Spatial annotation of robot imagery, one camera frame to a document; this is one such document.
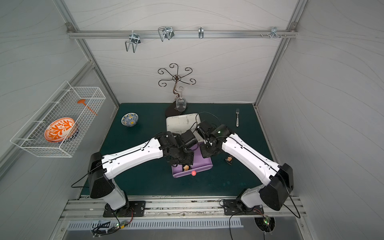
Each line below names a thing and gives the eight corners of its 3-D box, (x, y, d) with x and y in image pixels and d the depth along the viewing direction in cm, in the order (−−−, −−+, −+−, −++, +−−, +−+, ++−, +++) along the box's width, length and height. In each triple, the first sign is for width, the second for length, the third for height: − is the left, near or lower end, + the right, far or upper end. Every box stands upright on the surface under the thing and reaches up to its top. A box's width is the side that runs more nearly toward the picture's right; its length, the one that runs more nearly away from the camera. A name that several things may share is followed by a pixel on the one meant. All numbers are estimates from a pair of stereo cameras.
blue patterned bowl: (121, 123, 111) (118, 118, 107) (133, 115, 116) (131, 110, 112) (128, 129, 107) (125, 125, 103) (140, 121, 112) (138, 116, 108)
